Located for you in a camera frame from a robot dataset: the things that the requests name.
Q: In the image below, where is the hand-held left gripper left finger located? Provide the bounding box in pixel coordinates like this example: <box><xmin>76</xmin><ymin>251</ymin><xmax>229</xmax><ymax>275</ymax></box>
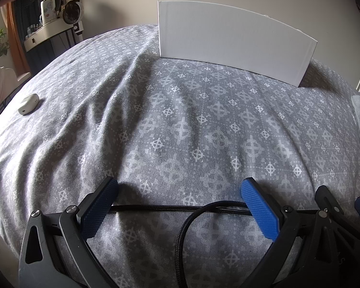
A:
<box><xmin>19</xmin><ymin>176</ymin><xmax>119</xmax><ymax>288</ymax></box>

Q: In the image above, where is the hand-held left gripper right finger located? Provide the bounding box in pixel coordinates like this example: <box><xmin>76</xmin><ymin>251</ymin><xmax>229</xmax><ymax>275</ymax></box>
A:
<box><xmin>240</xmin><ymin>177</ymin><xmax>348</xmax><ymax>288</ymax></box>

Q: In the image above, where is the white cardboard box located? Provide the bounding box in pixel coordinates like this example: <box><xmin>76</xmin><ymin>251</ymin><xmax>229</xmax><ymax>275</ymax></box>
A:
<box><xmin>157</xmin><ymin>0</ymin><xmax>318</xmax><ymax>88</ymax></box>

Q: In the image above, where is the grey patterned blanket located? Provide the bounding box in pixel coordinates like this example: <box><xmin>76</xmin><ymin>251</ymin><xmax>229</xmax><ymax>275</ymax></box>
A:
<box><xmin>0</xmin><ymin>24</ymin><xmax>360</xmax><ymax>288</ymax></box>

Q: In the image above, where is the white earbud case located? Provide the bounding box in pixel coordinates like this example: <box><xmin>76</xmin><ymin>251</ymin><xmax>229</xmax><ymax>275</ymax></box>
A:
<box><xmin>17</xmin><ymin>94</ymin><xmax>40</xmax><ymax>116</ymax></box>

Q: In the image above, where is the white shell-shaped chair back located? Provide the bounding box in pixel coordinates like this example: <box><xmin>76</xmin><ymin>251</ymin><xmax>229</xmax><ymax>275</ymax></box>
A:
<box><xmin>0</xmin><ymin>67</ymin><xmax>18</xmax><ymax>111</ymax></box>

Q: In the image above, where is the dark blue curtain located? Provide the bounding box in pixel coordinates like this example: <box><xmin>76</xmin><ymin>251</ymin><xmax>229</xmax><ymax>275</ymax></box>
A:
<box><xmin>13</xmin><ymin>0</ymin><xmax>59</xmax><ymax>75</ymax></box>

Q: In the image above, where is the white rounded shelf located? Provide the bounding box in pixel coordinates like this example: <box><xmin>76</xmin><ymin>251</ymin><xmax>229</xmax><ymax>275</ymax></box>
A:
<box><xmin>24</xmin><ymin>22</ymin><xmax>82</xmax><ymax>52</ymax></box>

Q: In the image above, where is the orange curtain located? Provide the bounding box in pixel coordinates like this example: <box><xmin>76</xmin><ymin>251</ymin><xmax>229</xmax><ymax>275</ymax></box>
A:
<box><xmin>6</xmin><ymin>1</ymin><xmax>30</xmax><ymax>73</ymax></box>

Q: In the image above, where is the small black desk fan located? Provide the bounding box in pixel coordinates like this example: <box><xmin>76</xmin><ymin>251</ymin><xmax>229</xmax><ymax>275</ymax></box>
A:
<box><xmin>61</xmin><ymin>0</ymin><xmax>84</xmax><ymax>25</ymax></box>

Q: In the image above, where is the white appliance with buttons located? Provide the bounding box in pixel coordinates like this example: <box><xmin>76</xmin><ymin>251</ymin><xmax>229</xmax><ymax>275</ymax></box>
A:
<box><xmin>40</xmin><ymin>0</ymin><xmax>60</xmax><ymax>25</ymax></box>

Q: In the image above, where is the black braided cable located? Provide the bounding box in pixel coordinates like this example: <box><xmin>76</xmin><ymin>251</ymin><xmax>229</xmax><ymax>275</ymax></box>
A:
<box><xmin>109</xmin><ymin>201</ymin><xmax>318</xmax><ymax>288</ymax></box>

